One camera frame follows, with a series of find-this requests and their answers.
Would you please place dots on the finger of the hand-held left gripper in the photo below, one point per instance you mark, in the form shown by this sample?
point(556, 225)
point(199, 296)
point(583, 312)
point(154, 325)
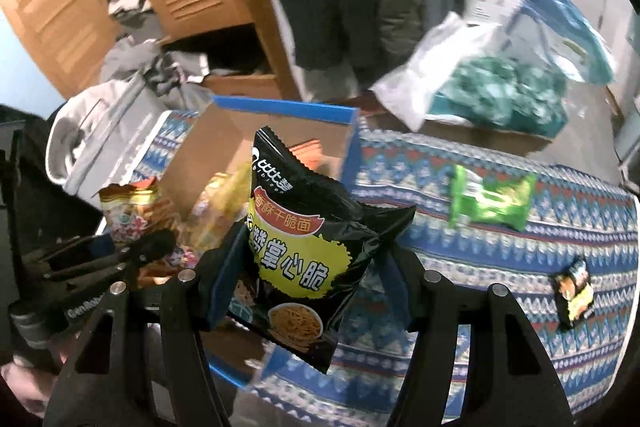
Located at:
point(152, 244)

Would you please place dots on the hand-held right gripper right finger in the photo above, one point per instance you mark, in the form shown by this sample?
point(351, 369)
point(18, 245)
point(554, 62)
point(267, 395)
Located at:
point(400, 287)

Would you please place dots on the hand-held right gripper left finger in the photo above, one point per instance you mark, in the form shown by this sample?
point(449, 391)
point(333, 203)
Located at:
point(220, 277)

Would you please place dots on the long gold snack packet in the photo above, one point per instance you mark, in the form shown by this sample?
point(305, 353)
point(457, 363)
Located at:
point(132, 207)

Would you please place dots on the large black yellow snack packet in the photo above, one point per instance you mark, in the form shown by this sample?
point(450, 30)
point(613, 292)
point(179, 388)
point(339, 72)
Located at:
point(300, 227)

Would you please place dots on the blue cardboard box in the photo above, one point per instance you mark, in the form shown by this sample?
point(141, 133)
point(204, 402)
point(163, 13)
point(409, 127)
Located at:
point(220, 142)

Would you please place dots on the orange snack packet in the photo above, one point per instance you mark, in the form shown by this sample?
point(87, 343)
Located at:
point(310, 152)

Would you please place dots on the small black yellow snack packet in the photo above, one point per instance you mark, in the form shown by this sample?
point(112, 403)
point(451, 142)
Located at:
point(575, 294)

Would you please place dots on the person's left hand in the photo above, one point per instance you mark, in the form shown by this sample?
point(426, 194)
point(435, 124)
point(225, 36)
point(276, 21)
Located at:
point(25, 379)

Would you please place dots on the patterned blue tablecloth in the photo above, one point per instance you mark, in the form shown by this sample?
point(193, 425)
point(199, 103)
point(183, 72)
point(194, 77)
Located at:
point(500, 267)

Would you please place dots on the dark cloth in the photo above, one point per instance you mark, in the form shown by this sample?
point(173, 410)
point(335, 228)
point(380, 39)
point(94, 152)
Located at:
point(30, 197)

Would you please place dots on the grey hoodie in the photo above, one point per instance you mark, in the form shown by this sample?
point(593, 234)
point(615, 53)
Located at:
point(100, 132)

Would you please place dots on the green snack packet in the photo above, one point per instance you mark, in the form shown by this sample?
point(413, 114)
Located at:
point(492, 202)

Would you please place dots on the grey clothes pile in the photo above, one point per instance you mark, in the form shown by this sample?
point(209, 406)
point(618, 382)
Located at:
point(145, 62)

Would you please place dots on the teal green bundle bag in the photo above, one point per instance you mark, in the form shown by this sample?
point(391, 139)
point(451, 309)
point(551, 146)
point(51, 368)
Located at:
point(500, 92)

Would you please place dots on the white plastic bag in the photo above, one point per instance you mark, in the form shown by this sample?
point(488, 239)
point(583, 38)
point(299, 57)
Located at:
point(430, 67)

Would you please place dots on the wooden louvered door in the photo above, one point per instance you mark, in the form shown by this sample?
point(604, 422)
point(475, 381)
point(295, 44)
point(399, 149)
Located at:
point(45, 17)

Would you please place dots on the blue plastic bag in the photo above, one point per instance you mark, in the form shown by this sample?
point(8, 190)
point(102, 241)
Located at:
point(560, 22)

